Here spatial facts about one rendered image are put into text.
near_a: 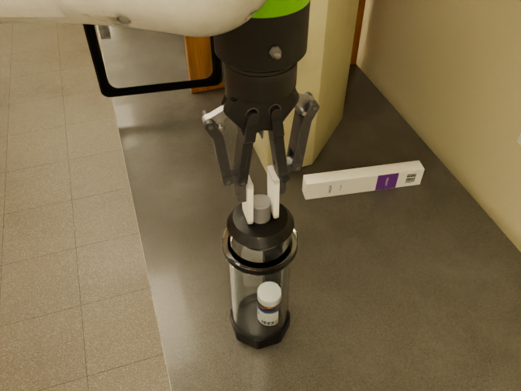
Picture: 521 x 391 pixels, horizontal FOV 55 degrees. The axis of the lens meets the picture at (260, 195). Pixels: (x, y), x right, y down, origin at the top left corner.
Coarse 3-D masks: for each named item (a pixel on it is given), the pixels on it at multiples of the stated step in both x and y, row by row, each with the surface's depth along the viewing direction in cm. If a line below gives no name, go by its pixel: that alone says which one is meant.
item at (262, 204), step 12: (240, 204) 69; (264, 204) 65; (228, 216) 69; (240, 216) 67; (264, 216) 65; (288, 216) 67; (228, 228) 67; (240, 228) 66; (252, 228) 66; (264, 228) 66; (276, 228) 66; (288, 228) 66; (240, 240) 65; (252, 240) 65; (264, 240) 65; (276, 240) 65
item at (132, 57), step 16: (96, 32) 113; (112, 32) 114; (128, 32) 115; (144, 32) 115; (160, 32) 116; (112, 48) 117; (128, 48) 117; (144, 48) 118; (160, 48) 119; (176, 48) 120; (192, 48) 120; (208, 48) 121; (112, 64) 119; (128, 64) 120; (144, 64) 121; (160, 64) 122; (176, 64) 123; (192, 64) 124; (208, 64) 124; (112, 80) 122; (128, 80) 123; (144, 80) 124; (160, 80) 125; (176, 80) 126
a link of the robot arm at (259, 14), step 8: (272, 0) 42; (280, 0) 42; (288, 0) 42; (296, 0) 43; (304, 0) 44; (264, 8) 42; (272, 8) 42; (280, 8) 42; (288, 8) 43; (296, 8) 43; (256, 16) 43; (264, 16) 43; (272, 16) 43
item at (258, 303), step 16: (224, 240) 70; (288, 240) 71; (224, 256) 70; (240, 256) 78; (256, 256) 80; (272, 256) 79; (288, 256) 68; (240, 272) 70; (288, 272) 73; (240, 288) 73; (256, 288) 71; (272, 288) 72; (288, 288) 77; (240, 304) 76; (256, 304) 74; (272, 304) 75; (240, 320) 80; (256, 320) 77; (272, 320) 78; (256, 336) 81
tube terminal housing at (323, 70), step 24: (312, 0) 87; (336, 0) 92; (312, 24) 90; (336, 24) 97; (312, 48) 93; (336, 48) 102; (312, 72) 97; (336, 72) 108; (336, 96) 115; (288, 120) 104; (312, 120) 106; (336, 120) 123; (264, 144) 109; (312, 144) 111; (264, 168) 114
